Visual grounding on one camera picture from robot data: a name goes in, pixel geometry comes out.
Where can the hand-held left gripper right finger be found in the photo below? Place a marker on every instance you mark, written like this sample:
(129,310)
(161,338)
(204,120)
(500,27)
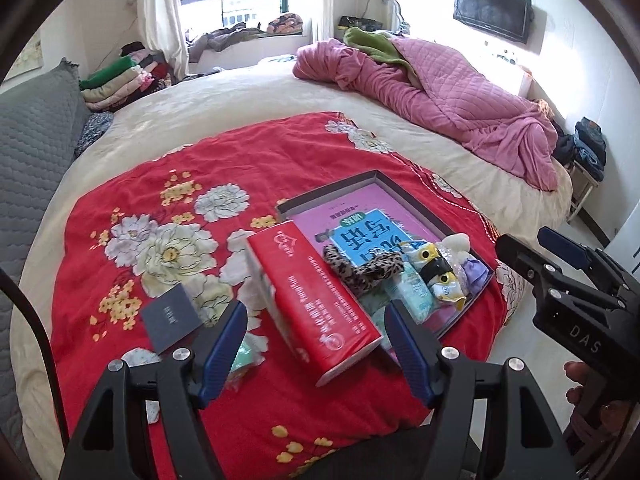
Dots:
(410,350)

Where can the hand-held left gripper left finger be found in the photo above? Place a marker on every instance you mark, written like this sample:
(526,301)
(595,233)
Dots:
(222,350)

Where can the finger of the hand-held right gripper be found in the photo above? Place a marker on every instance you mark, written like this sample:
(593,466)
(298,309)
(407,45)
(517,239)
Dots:
(525,260)
(562,245)

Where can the mint green soft item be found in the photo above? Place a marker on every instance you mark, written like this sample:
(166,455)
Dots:
(250,355)

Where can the white teddy bear purple ribbon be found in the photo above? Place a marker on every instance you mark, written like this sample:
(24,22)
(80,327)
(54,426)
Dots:
(475,272)

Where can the light green tissue packet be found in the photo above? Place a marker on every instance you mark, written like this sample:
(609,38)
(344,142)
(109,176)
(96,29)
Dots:
(415,295)

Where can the dark blue box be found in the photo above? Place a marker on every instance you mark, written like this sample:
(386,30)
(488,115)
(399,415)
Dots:
(170,320)

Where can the yellow black plush toy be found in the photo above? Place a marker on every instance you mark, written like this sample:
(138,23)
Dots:
(435,270)

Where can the leopard print headband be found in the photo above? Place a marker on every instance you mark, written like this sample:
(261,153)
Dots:
(360,272)

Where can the red tissue pack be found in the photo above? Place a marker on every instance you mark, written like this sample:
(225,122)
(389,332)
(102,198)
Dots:
(320,300)

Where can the dark shallow box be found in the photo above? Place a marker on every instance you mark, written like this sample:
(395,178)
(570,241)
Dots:
(350,186)

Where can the person's right hand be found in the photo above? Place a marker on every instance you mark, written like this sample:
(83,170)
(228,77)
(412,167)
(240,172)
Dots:
(580,375)

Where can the white stool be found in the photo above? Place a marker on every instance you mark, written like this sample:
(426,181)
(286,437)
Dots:
(582,180)

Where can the pile of jeans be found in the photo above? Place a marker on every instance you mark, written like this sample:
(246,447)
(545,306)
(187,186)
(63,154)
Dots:
(590,145)

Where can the pink book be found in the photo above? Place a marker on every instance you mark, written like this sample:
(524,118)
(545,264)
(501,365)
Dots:
(360,210)

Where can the pink quilted duvet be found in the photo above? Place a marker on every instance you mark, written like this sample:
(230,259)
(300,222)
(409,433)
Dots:
(450,90)

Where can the red floral blanket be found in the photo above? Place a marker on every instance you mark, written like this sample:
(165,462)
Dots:
(250,160)

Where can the dark patterned pillow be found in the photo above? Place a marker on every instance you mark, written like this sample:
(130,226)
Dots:
(95,132)

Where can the green blanket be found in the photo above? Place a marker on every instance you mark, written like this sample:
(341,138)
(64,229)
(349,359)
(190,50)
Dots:
(367,42)

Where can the grey quilted headboard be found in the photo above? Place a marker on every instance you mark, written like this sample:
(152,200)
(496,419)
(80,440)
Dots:
(35,150)

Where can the stack of folded clothes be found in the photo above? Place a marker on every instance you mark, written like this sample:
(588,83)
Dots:
(115,85)

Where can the black bag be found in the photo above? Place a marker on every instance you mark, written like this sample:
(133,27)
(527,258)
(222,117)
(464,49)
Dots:
(357,22)

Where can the clothes on windowsill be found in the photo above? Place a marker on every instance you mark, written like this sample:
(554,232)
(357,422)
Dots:
(225,37)

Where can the white curtain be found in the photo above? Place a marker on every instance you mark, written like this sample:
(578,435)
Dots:
(315,0)
(160,10)

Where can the black wall television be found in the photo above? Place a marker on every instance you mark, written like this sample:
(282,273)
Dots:
(492,10)

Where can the wall picture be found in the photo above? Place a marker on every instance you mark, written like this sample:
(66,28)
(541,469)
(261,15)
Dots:
(27,52)

